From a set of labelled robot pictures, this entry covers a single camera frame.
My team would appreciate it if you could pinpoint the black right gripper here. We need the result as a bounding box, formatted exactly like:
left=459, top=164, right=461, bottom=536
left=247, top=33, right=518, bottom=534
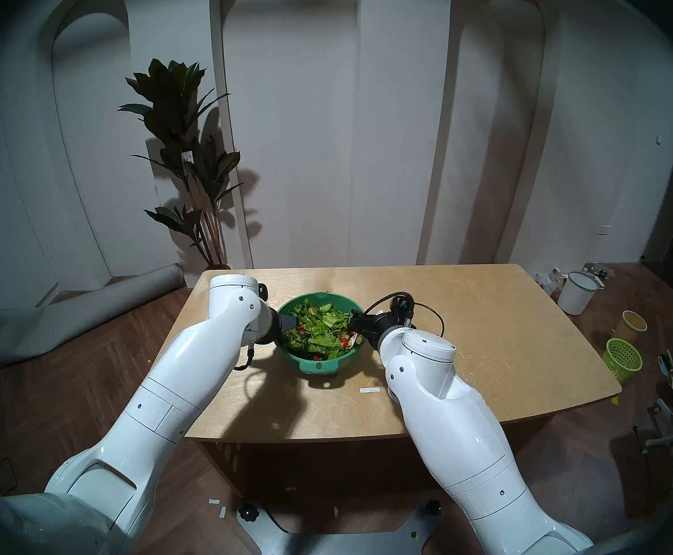
left=349, top=311, right=398, bottom=351

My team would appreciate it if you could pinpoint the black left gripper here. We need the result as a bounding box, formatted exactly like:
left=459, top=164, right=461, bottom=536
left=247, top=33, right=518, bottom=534
left=257, top=308, right=301, bottom=345

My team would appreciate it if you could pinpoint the chopped vegetable salad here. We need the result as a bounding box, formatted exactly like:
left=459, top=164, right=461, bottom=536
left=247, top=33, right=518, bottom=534
left=283, top=298, right=363, bottom=361

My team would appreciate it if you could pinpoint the green salad bowl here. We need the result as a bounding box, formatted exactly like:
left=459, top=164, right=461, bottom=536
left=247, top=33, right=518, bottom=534
left=276, top=293, right=366, bottom=375

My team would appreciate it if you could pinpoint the pale clutter pile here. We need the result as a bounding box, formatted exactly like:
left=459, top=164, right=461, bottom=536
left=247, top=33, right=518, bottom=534
left=533, top=268, right=568, bottom=297

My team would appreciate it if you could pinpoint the rolled grey mat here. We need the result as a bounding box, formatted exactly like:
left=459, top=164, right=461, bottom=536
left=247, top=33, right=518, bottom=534
left=0, top=263, right=186, bottom=368

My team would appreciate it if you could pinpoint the white bucket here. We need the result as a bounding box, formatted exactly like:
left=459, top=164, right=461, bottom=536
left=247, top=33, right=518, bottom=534
left=557, top=272, right=603, bottom=316

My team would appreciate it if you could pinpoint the tall dark green plant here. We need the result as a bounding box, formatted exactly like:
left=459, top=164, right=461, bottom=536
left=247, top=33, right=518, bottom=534
left=118, top=58, right=244, bottom=270

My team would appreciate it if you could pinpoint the green mesh basket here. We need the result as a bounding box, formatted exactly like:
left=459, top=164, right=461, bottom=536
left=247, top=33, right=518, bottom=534
left=602, top=338, right=643, bottom=384

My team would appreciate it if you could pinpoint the tan paper cup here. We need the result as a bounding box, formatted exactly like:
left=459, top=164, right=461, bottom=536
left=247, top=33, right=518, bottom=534
left=617, top=310, right=648, bottom=343

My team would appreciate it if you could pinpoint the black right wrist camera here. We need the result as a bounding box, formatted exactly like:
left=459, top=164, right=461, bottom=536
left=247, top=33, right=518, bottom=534
left=391, top=294, right=416, bottom=329

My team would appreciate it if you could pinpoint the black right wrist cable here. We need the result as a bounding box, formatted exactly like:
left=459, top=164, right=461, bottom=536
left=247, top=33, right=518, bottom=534
left=364, top=292, right=446, bottom=338

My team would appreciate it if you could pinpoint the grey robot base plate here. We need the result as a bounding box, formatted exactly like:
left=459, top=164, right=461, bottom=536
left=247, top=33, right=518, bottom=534
left=237, top=499, right=444, bottom=555

